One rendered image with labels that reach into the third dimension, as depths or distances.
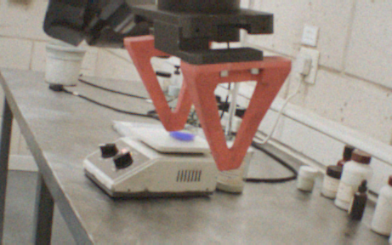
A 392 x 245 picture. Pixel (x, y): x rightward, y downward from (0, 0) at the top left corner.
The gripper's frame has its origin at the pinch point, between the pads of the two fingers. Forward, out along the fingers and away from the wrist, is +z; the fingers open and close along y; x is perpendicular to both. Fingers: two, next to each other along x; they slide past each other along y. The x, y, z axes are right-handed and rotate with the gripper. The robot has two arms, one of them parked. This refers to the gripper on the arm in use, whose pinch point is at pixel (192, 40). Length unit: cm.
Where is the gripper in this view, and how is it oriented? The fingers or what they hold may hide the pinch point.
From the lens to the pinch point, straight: 103.9
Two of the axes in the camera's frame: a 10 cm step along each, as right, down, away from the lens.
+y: -6.1, -2.5, 7.5
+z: 7.7, 0.2, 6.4
